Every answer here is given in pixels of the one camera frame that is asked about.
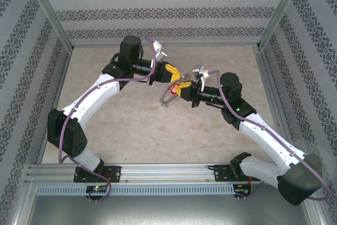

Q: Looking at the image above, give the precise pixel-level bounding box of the large metal keyring with rings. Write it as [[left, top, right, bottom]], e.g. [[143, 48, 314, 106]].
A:
[[159, 73, 194, 109]]

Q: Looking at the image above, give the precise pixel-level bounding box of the grey metal panel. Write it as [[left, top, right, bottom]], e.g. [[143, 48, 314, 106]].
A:
[[26, 194, 310, 225]]

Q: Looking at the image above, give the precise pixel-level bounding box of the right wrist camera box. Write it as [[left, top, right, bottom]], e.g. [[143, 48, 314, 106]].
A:
[[191, 64, 211, 91]]

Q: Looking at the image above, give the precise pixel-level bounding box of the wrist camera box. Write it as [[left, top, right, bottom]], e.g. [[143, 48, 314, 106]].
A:
[[152, 40, 169, 62], [191, 64, 211, 91]]

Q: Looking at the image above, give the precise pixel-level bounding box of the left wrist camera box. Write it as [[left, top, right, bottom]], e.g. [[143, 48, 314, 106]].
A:
[[152, 40, 169, 62]]

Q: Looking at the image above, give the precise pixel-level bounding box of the aluminium frame crossbar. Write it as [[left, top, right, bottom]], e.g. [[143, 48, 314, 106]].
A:
[[71, 42, 260, 48]]

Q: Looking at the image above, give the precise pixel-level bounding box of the wide aluminium side rail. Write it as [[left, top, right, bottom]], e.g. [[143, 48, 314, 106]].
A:
[[252, 45, 300, 163]]

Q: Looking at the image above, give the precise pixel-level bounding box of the aluminium mounting rail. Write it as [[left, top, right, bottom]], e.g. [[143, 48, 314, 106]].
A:
[[25, 163, 313, 184]]

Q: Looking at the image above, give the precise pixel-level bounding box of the aluminium frame post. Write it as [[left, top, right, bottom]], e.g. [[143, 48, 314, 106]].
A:
[[255, 0, 309, 51], [22, 0, 74, 51]]

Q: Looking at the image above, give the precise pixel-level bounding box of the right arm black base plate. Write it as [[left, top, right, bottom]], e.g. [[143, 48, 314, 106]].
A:
[[213, 164, 263, 183]]

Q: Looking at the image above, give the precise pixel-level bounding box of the narrow aluminium side rail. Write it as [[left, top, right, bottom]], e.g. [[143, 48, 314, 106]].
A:
[[35, 47, 73, 164]]

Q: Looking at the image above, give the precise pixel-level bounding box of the slotted grey cable duct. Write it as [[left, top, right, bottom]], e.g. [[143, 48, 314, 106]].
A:
[[35, 184, 235, 196]]

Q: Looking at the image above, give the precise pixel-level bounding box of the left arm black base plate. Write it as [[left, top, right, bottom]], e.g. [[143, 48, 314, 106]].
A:
[[73, 165, 122, 183]]

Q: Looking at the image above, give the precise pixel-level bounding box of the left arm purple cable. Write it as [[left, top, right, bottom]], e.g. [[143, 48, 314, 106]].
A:
[[58, 35, 156, 202]]

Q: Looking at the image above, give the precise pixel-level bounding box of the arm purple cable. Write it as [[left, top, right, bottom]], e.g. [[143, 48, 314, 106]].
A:
[[206, 69, 332, 202], [58, 35, 156, 202]]

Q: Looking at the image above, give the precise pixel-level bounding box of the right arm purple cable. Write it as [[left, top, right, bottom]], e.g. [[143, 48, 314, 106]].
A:
[[206, 69, 332, 202]]

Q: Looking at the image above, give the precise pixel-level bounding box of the aluminium frame bar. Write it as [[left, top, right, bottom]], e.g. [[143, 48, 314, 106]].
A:
[[9, 180, 36, 225], [299, 182, 329, 225]]

